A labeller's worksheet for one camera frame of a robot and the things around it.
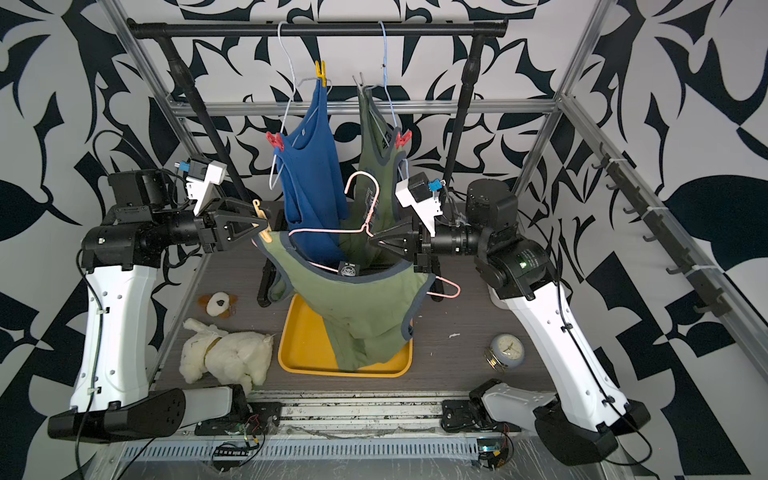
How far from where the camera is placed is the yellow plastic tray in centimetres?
81

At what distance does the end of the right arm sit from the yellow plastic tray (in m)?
0.40

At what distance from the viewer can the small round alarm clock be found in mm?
815

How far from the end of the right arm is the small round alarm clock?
50 cm

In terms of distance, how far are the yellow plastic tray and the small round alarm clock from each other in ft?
0.78

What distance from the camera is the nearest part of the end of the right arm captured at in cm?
45
